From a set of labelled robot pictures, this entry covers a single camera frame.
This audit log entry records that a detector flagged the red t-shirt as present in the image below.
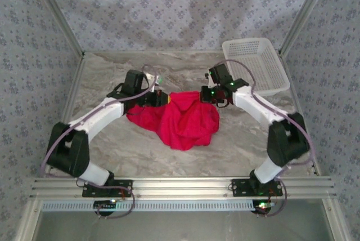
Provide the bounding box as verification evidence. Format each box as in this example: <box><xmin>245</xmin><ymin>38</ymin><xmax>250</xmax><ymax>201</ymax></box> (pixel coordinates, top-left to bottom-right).
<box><xmin>125</xmin><ymin>90</ymin><xmax>221</xmax><ymax>151</ymax></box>

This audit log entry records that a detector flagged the white perforated plastic basket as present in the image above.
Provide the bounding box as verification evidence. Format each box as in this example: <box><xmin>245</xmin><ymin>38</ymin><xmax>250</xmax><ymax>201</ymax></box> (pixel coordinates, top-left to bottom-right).
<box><xmin>221</xmin><ymin>37</ymin><xmax>291</xmax><ymax>97</ymax></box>

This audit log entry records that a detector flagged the small black controller board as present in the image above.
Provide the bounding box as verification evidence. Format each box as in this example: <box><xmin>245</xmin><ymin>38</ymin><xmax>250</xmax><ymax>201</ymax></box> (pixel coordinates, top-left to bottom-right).
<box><xmin>252</xmin><ymin>200</ymin><xmax>278</xmax><ymax>217</ymax></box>
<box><xmin>93</xmin><ymin>199</ymin><xmax>118</xmax><ymax>217</ymax></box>

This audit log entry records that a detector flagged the grey metal lower panel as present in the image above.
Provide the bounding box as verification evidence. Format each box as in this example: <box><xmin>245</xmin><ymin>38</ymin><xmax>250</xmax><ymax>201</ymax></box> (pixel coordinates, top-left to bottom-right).
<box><xmin>36</xmin><ymin>211</ymin><xmax>335</xmax><ymax>241</ymax></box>

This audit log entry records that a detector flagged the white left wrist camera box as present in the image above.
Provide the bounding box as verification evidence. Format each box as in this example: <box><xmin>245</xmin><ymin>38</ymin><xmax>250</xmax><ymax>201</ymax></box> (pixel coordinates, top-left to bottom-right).
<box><xmin>145</xmin><ymin>72</ymin><xmax>164</xmax><ymax>86</ymax></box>

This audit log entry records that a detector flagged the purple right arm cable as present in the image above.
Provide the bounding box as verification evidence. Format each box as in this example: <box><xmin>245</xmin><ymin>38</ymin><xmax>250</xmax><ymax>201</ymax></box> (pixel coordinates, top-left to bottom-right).
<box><xmin>216</xmin><ymin>59</ymin><xmax>315</xmax><ymax>218</ymax></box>

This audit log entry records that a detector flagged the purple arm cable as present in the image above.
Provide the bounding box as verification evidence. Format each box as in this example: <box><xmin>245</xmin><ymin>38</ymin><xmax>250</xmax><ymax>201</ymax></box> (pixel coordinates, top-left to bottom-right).
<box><xmin>39</xmin><ymin>64</ymin><xmax>136</xmax><ymax>220</ymax></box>
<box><xmin>216</xmin><ymin>59</ymin><xmax>315</xmax><ymax>218</ymax></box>

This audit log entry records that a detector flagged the aluminium frame post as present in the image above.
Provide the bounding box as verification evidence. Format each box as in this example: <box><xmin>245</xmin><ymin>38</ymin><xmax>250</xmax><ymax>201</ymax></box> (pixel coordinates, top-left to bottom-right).
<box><xmin>278</xmin><ymin>0</ymin><xmax>335</xmax><ymax>56</ymax></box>
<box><xmin>29</xmin><ymin>0</ymin><xmax>86</xmax><ymax>57</ymax></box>

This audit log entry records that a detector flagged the grey slotted cable duct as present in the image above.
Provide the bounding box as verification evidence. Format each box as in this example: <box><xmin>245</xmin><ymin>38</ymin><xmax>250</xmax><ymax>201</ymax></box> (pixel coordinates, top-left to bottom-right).
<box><xmin>40</xmin><ymin>199</ymin><xmax>261</xmax><ymax>213</ymax></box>

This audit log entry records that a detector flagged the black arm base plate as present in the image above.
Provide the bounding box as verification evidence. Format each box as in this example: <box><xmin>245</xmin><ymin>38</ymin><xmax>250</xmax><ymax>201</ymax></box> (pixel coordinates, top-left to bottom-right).
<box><xmin>81</xmin><ymin>179</ymin><xmax>133</xmax><ymax>198</ymax></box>
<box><xmin>231</xmin><ymin>178</ymin><xmax>284</xmax><ymax>198</ymax></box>

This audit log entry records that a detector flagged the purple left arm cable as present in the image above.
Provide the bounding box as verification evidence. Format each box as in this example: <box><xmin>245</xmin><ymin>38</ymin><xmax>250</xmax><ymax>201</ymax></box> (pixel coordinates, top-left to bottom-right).
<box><xmin>39</xmin><ymin>64</ymin><xmax>136</xmax><ymax>220</ymax></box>

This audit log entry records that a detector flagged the aluminium frame leg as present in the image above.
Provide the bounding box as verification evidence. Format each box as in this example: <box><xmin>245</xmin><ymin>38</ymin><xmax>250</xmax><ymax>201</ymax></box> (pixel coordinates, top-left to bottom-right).
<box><xmin>322</xmin><ymin>197</ymin><xmax>352</xmax><ymax>241</ymax></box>
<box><xmin>15</xmin><ymin>198</ymin><xmax>43</xmax><ymax>241</ymax></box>

